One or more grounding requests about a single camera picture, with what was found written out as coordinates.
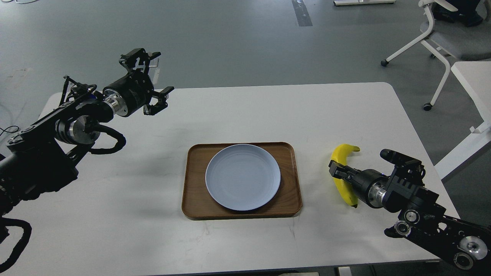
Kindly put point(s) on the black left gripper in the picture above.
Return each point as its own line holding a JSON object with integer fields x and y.
{"x": 135, "y": 90}

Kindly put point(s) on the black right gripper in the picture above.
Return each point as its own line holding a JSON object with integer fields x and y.
{"x": 369, "y": 185}

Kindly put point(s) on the yellow banana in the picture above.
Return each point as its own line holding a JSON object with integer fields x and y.
{"x": 345, "y": 189}

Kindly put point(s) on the light blue plate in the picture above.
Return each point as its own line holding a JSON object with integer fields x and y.
{"x": 242, "y": 177}

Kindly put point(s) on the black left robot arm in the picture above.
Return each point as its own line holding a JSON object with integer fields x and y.
{"x": 45, "y": 154}

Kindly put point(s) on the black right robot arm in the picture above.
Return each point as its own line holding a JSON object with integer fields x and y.
{"x": 421, "y": 220}

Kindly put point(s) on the brown wooden tray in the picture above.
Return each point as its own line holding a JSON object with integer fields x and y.
{"x": 198, "y": 204}

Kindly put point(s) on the white side table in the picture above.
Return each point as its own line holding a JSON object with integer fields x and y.
{"x": 464, "y": 135}

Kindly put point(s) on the white office chair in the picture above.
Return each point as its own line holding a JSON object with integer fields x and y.
{"x": 445, "y": 39}

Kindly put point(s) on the white base bar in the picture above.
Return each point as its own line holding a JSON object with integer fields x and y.
{"x": 339, "y": 3}

